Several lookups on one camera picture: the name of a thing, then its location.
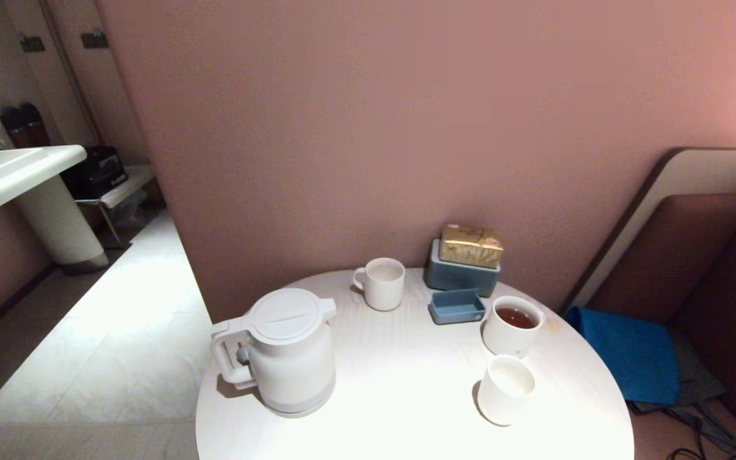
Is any white electric kettle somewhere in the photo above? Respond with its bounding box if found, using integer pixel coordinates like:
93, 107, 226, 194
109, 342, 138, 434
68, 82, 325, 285
210, 288, 338, 418

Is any small white ribbed cup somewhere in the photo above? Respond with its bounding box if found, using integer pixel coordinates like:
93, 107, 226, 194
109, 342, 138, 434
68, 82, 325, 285
477, 355, 537, 427

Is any blue rectangular box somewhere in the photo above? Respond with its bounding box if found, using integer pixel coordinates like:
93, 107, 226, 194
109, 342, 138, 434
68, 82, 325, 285
425, 239, 502, 298

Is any gold foil packet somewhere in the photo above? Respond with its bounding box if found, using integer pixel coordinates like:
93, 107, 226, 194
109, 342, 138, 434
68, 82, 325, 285
438, 224, 504, 270

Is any small blue tray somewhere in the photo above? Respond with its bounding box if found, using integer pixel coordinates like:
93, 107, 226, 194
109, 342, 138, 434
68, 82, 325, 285
428, 289, 486, 325

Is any large white ribbed cup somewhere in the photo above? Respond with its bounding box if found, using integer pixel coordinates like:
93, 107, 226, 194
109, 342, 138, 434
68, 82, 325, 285
482, 295, 546, 359

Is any white round kettle base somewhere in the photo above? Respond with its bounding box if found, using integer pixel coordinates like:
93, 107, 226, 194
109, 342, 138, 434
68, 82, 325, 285
259, 383, 337, 418

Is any white metal-legged shelf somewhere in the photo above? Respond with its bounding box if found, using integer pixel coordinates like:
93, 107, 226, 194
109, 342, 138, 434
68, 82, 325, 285
74, 166, 155, 250

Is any black box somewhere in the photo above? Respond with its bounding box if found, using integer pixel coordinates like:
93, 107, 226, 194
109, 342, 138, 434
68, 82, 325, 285
61, 147, 129, 201

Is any blue cloth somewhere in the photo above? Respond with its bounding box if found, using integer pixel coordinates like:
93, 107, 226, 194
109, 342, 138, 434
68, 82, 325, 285
565, 307, 682, 406

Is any white ribbed cylinder bin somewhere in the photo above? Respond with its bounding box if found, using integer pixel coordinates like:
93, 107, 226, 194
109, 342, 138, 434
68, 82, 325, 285
11, 176, 111, 277

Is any brown booth bench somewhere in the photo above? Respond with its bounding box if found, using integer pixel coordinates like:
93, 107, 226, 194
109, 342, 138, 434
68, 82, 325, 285
560, 148, 736, 454

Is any dark brown bottle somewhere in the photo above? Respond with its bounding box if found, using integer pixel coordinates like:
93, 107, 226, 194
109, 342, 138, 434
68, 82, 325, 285
20, 103, 50, 148
1, 107, 28, 149

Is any grey floor mat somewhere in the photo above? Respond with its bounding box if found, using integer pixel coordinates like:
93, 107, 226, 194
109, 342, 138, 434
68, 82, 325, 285
627, 329, 736, 448

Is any white mug with handle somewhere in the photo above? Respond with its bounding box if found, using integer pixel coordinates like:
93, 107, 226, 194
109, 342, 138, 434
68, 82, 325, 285
352, 257, 406, 312

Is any black floor cable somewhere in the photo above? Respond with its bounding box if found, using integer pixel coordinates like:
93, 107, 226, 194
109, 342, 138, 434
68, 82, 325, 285
662, 409, 736, 460

